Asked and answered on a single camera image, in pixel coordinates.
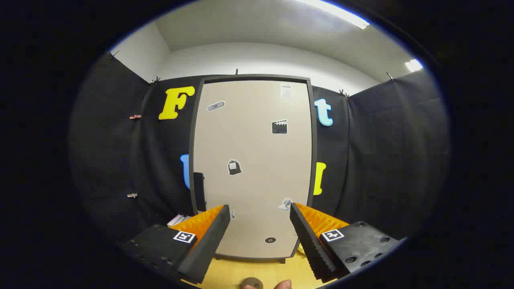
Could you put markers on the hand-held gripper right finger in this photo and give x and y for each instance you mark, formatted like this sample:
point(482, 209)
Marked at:
point(311, 245)

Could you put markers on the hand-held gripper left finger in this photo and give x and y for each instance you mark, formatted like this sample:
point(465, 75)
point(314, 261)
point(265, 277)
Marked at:
point(209, 245)

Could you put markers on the beige shoe cabinet door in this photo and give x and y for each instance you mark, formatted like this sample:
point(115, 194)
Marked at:
point(253, 152)

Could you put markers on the grey shoe cabinet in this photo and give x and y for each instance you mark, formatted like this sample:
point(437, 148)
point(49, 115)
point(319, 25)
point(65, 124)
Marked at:
point(313, 120)

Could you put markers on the blue paperback book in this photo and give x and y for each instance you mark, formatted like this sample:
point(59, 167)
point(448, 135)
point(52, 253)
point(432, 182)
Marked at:
point(186, 220)

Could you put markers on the cream paperback book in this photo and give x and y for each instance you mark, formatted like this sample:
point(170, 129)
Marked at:
point(174, 220)

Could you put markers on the black backdrop cloth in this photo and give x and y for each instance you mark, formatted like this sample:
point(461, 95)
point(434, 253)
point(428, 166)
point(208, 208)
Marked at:
point(116, 160)

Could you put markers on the small ceiling light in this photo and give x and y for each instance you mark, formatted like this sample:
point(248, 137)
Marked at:
point(413, 65)

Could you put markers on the long ceiling light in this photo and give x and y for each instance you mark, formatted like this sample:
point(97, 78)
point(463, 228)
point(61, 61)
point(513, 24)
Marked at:
point(341, 14)

